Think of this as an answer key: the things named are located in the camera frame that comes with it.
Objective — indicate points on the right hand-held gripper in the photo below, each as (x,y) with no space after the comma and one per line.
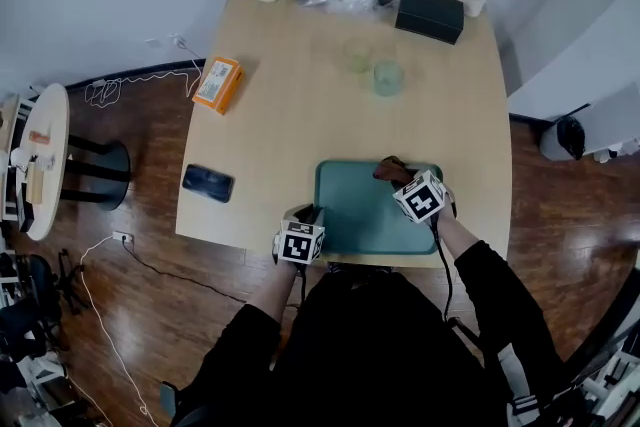
(420,197)

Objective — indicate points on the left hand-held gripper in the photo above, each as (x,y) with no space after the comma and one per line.
(300,242)

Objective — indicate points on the brown cloth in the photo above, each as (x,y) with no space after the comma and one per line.
(392,170)

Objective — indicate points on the green plastic tray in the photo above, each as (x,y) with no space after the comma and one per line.
(362,210)

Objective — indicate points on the person's right forearm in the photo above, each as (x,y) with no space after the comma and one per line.
(457,235)

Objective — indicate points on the person's left forearm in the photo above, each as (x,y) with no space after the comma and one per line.
(277,287)

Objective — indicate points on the black smartphone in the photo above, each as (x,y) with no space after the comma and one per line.
(207,183)

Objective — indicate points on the greenish glass cup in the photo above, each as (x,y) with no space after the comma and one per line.
(388,79)

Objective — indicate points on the yellowish glass cup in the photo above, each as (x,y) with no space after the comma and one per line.
(358,56)

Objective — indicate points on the grey bin with black bag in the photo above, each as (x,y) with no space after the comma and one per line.
(565,137)

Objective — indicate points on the person's black clothed body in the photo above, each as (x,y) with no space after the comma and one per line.
(380,355)

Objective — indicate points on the orange cardboard box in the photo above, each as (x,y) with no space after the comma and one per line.
(217,82)

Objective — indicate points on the black rectangular box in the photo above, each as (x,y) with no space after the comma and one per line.
(430,15)

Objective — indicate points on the white floor power socket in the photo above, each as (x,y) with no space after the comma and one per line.
(122,237)

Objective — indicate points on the white cup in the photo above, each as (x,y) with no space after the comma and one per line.
(474,4)

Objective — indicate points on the white water dispenser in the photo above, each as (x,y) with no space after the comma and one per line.
(615,120)

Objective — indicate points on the black chair grey armrest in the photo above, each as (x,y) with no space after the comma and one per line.
(168,400)

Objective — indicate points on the round white side table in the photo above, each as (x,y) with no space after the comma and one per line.
(50,150)

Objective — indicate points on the wooden block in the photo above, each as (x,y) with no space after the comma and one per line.
(35,182)

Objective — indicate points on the small orange packet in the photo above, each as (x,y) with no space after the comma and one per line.
(39,138)

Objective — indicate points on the black office chair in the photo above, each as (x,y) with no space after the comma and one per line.
(30,295)

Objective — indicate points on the black pedestal table base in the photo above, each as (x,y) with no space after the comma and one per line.
(107,175)

